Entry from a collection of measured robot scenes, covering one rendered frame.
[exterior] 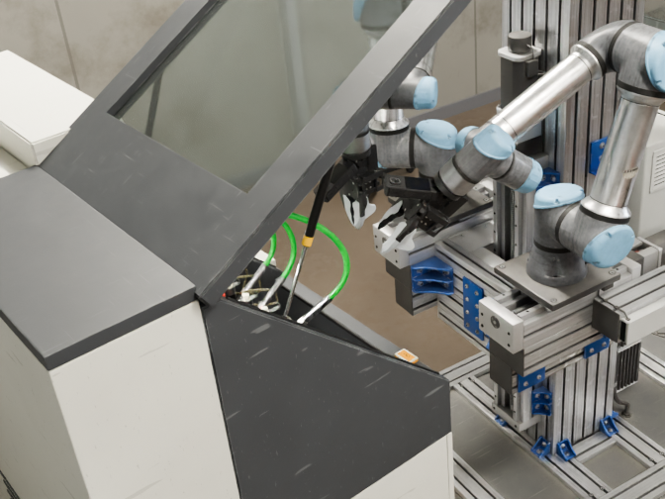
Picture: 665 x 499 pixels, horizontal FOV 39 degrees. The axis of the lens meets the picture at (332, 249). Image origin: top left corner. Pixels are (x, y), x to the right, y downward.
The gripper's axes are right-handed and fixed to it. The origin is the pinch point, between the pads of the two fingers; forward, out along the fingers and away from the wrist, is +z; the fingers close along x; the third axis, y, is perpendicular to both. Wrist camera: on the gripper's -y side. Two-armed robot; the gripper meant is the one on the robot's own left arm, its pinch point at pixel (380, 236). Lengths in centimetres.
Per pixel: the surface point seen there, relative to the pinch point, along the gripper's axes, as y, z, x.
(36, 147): -66, 38, 21
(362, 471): 21, 35, -33
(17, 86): -71, 52, 58
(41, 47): -44, 154, 236
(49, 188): -62, 35, 7
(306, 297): 15, 44, 24
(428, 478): 44, 38, -26
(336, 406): 2.7, 22.0, -31.0
